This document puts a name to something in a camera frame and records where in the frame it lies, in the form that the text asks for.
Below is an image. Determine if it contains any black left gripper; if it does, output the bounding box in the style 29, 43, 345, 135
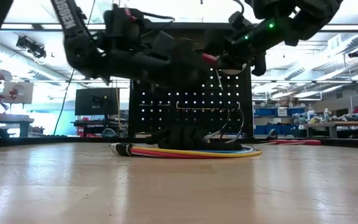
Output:
154, 37, 213, 90

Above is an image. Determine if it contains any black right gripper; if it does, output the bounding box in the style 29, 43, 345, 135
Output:
203, 33, 267, 78

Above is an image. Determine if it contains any red handled screwdriver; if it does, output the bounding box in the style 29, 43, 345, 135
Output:
258, 139, 301, 146
296, 139, 322, 146
201, 52, 224, 91

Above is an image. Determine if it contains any black peg board stand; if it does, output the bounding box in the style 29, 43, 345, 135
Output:
128, 21, 255, 140

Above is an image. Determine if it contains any white poster board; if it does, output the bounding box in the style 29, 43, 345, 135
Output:
1, 81, 35, 105

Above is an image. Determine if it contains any blue bin shelving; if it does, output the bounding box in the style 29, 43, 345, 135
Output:
253, 104, 307, 136

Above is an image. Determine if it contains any black work glove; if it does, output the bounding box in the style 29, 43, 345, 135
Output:
146, 124, 211, 151

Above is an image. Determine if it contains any black glove with grey cuff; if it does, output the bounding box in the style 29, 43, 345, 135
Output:
197, 136, 244, 152

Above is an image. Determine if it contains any black monitor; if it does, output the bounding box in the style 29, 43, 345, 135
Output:
74, 88, 121, 117

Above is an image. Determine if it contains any cluttered wooden table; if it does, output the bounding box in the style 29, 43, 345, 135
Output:
292, 107, 358, 139

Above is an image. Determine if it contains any black overhead beam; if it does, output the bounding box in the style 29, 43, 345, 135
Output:
0, 23, 358, 34

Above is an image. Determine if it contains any wooden workbench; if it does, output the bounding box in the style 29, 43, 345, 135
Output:
0, 111, 35, 138

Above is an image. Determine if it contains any metal wire hook rack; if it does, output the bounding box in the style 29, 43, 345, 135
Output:
175, 101, 241, 112

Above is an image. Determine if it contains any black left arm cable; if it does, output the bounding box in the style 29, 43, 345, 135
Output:
135, 11, 176, 35

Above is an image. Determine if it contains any yellow hanging cord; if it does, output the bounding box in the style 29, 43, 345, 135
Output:
111, 79, 122, 131

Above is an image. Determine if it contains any red cable strap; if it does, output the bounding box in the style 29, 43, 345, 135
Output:
124, 7, 137, 22

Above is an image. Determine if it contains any multicolour wire bundle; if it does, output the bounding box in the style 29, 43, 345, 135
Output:
109, 142, 264, 160

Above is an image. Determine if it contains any black hanging cable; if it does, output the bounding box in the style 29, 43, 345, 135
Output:
52, 0, 96, 137

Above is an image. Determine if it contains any black aluminium table frame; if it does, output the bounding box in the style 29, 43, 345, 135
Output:
0, 128, 358, 149

